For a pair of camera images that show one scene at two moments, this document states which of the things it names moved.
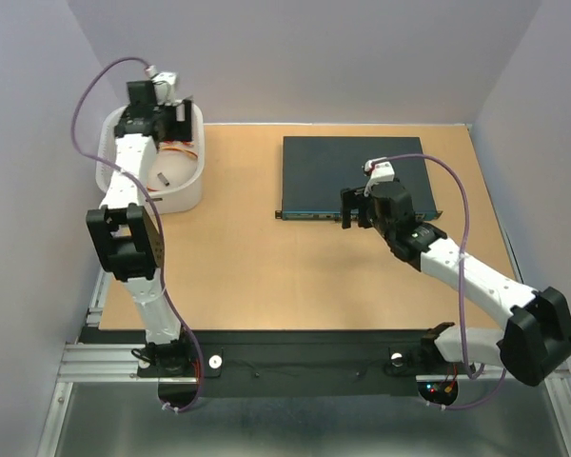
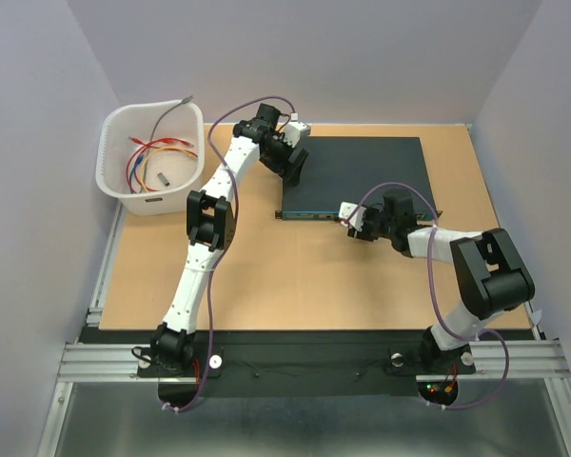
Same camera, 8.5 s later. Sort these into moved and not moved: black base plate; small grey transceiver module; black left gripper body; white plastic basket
Moved: black left gripper body
Not moved: black base plate; white plastic basket; small grey transceiver module
